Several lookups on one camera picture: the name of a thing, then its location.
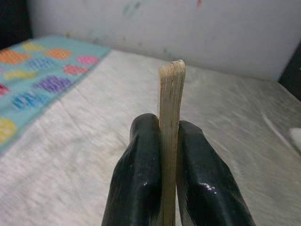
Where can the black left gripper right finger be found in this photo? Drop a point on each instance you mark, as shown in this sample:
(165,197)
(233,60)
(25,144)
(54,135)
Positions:
(207,183)

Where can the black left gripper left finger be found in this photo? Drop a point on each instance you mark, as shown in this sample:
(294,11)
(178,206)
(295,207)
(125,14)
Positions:
(136,176)

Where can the blue yellow-bordered children's book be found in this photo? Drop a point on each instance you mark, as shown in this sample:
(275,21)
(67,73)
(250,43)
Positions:
(171,99)

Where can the teal mat with coloured shapes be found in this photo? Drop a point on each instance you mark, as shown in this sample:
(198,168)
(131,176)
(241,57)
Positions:
(47,77)

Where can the white quilted mattress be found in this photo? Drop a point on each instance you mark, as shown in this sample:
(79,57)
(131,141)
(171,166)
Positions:
(70,176)

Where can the dark cabinet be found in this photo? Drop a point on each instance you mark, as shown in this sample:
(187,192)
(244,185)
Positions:
(14,21)

